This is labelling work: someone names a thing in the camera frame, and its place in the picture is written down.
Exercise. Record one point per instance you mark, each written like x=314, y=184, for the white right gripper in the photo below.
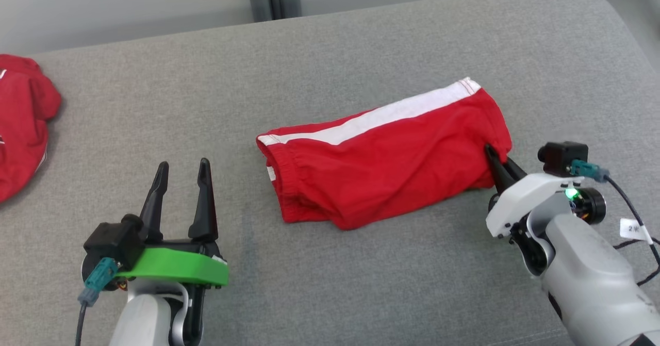
x=515, y=201

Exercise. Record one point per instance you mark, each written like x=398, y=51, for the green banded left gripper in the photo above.
x=175, y=266

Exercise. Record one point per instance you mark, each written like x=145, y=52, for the red shorts with white stripe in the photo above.
x=386, y=170

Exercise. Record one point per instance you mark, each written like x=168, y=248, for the red white numbered jersey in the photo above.
x=20, y=129

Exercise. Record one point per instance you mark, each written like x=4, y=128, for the grey fabric sofa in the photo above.
x=361, y=52

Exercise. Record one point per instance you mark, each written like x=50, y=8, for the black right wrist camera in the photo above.
x=559, y=158

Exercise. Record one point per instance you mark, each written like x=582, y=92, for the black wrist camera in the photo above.
x=559, y=158
x=111, y=243

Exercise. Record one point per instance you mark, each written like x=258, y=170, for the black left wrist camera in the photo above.
x=111, y=243

